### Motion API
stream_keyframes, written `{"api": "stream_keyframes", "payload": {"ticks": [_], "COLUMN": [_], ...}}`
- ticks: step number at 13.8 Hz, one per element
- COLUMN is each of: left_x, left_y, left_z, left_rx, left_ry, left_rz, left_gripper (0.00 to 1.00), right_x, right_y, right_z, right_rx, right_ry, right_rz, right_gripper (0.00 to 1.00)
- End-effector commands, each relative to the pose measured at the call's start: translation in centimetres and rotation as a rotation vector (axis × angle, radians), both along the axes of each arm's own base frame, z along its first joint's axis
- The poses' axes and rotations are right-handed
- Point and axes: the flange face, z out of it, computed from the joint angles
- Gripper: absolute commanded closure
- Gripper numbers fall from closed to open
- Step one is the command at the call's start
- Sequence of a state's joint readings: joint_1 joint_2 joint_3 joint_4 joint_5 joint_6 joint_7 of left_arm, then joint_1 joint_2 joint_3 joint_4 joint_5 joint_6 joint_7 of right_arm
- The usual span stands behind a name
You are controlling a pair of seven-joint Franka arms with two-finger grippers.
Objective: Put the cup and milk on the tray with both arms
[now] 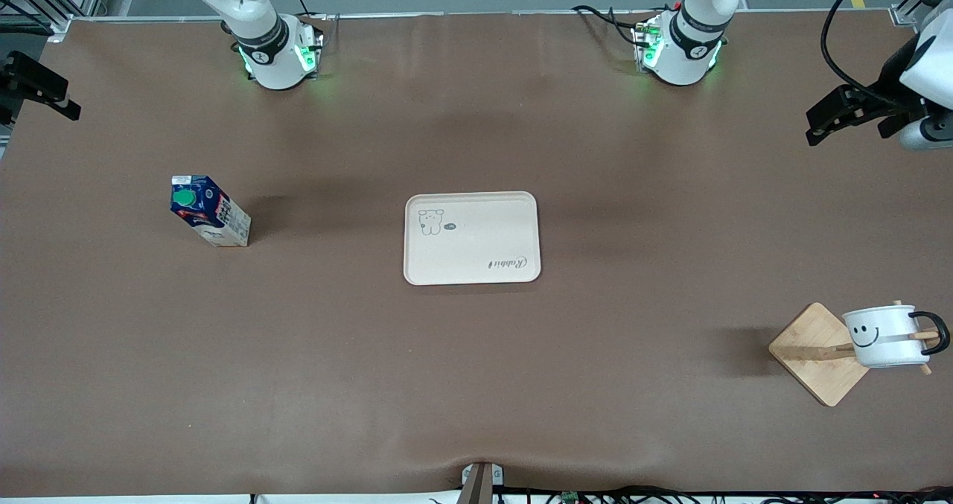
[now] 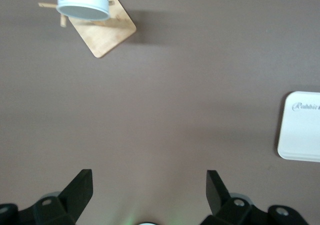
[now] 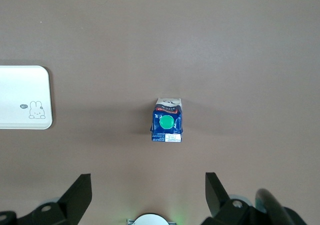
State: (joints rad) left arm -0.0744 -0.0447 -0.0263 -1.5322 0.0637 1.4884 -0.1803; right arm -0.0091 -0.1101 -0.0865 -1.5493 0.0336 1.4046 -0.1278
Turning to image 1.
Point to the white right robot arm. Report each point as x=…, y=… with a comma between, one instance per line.
x=272, y=65

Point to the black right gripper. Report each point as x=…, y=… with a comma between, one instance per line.
x=22, y=75

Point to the small green circuit board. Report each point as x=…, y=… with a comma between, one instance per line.
x=571, y=497

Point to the beige rabbit print tray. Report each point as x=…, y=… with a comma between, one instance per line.
x=476, y=243

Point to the wooden cup stand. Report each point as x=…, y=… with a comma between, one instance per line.
x=815, y=355

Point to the blue milk carton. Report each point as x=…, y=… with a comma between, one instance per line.
x=216, y=217

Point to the white smiley face cup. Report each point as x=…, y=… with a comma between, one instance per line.
x=882, y=336

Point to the brown table mat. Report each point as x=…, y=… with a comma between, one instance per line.
x=476, y=377

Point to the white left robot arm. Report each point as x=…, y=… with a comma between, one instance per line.
x=685, y=57

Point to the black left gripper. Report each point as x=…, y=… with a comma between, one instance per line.
x=887, y=82

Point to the front camera mount bracket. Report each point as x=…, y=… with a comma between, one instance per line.
x=480, y=485

